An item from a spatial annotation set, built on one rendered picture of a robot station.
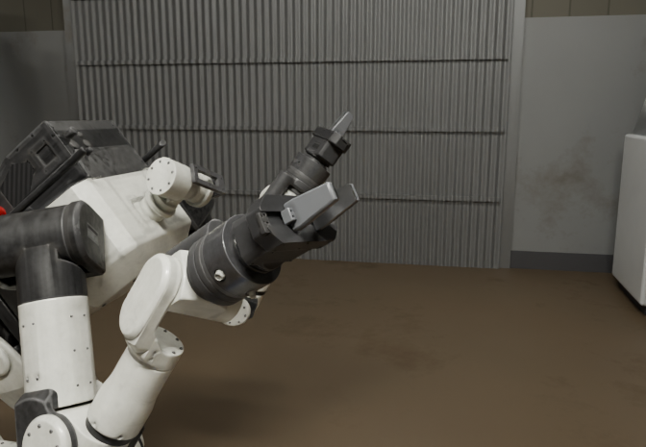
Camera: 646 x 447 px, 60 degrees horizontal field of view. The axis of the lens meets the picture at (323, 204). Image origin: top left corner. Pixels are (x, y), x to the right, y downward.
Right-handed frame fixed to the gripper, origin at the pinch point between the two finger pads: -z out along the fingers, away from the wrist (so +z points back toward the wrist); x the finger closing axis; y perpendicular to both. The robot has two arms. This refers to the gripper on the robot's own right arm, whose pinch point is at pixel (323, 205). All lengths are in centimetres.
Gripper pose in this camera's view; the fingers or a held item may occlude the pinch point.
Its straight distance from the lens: 58.0
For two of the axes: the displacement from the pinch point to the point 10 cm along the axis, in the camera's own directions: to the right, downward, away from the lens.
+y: 3.6, 8.9, -2.8
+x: 5.9, 0.2, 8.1
